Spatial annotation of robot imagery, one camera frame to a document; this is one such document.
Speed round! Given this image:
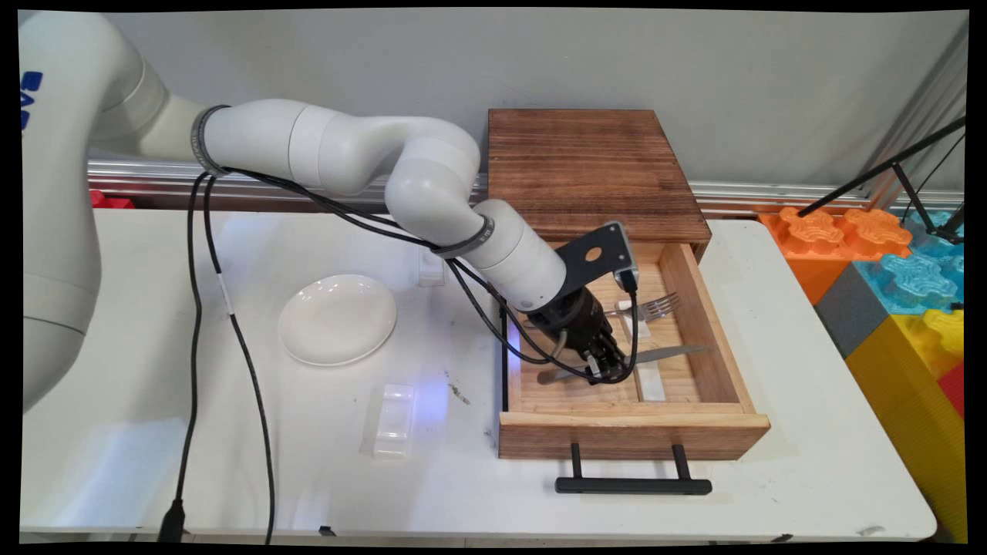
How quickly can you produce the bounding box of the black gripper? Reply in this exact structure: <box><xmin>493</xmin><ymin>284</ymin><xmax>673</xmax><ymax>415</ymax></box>
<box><xmin>532</xmin><ymin>287</ymin><xmax>629</xmax><ymax>385</ymax></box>

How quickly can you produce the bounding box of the silver table knife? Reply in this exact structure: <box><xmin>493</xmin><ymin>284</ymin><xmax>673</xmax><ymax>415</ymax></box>
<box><xmin>537</xmin><ymin>345</ymin><xmax>711</xmax><ymax>385</ymax></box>

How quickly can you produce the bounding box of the small white cutlery rest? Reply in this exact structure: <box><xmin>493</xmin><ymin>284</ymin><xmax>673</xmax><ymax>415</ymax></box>
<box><xmin>419</xmin><ymin>248</ymin><xmax>448</xmax><ymax>288</ymax></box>
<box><xmin>635</xmin><ymin>362</ymin><xmax>667</xmax><ymax>402</ymax></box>
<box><xmin>617</xmin><ymin>299</ymin><xmax>653</xmax><ymax>341</ymax></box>

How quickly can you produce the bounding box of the silver fork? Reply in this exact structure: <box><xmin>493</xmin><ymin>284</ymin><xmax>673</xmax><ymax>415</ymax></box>
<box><xmin>604</xmin><ymin>292</ymin><xmax>681</xmax><ymax>323</ymax></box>

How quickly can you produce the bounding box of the light wooden drawer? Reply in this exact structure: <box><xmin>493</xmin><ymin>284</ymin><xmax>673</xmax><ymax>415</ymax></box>
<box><xmin>497</xmin><ymin>241</ymin><xmax>773</xmax><ymax>462</ymax></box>

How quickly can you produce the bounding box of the dark wooden cabinet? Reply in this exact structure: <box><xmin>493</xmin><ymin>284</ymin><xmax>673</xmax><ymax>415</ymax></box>
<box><xmin>487</xmin><ymin>108</ymin><xmax>714</xmax><ymax>267</ymax></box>

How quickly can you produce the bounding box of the large translucent cutlery rest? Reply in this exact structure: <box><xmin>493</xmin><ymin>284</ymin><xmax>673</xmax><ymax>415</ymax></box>
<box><xmin>362</xmin><ymin>383</ymin><xmax>421</xmax><ymax>461</ymax></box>

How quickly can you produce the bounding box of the orange foam block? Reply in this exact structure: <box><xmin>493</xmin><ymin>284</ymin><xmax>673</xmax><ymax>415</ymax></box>
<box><xmin>760</xmin><ymin>207</ymin><xmax>913</xmax><ymax>306</ymax></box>

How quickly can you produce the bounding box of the grey foam block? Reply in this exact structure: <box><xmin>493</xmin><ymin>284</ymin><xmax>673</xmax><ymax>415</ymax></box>
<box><xmin>815</xmin><ymin>264</ymin><xmax>891</xmax><ymax>359</ymax></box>

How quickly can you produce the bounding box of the white round plate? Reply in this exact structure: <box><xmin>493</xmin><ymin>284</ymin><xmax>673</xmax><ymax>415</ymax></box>
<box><xmin>278</xmin><ymin>274</ymin><xmax>399</xmax><ymax>367</ymax></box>

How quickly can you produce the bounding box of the yellow foam block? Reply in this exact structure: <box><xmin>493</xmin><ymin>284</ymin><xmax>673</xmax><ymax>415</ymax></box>
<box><xmin>846</xmin><ymin>308</ymin><xmax>968</xmax><ymax>542</ymax></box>

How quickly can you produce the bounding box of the blue foam block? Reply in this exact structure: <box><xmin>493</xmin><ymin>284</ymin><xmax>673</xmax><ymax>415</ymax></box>
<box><xmin>852</xmin><ymin>210</ymin><xmax>966</xmax><ymax>317</ymax></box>

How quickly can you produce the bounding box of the black tripod stand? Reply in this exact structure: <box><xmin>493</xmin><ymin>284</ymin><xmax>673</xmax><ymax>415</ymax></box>
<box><xmin>798</xmin><ymin>116</ymin><xmax>968</xmax><ymax>247</ymax></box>

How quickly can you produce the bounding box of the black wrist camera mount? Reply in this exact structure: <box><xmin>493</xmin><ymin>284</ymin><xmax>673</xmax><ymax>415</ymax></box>
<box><xmin>551</xmin><ymin>222</ymin><xmax>641</xmax><ymax>295</ymax></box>

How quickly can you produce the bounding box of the black drawer handle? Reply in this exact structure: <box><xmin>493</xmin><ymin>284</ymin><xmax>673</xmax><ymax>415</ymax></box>
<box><xmin>555</xmin><ymin>443</ymin><xmax>714</xmax><ymax>496</ymax></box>

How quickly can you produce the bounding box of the aluminium rail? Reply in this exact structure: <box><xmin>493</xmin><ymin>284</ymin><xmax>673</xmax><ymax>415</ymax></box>
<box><xmin>86</xmin><ymin>160</ymin><xmax>965</xmax><ymax>220</ymax></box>

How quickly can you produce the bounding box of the black cable with plug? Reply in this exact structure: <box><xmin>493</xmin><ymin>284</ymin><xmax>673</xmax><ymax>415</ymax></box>
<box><xmin>157</xmin><ymin>168</ymin><xmax>641</xmax><ymax>543</ymax></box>

